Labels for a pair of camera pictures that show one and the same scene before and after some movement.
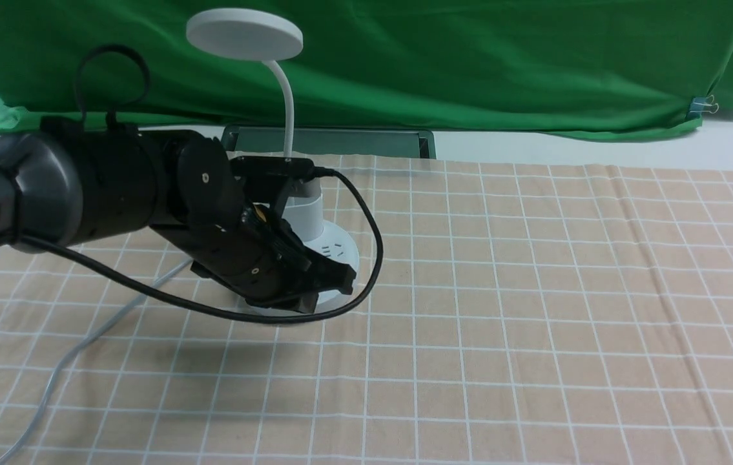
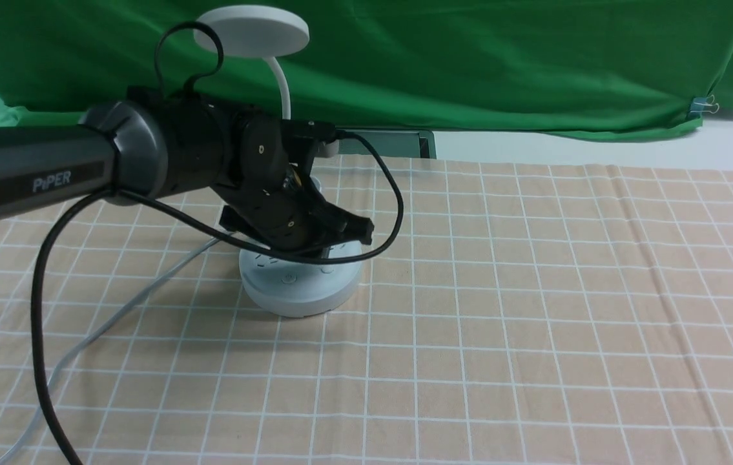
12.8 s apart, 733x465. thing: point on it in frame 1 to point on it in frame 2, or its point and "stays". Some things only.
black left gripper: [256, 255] to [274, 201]
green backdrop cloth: [630, 70] stays
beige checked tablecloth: [502, 312] stays
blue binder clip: [701, 104] stays
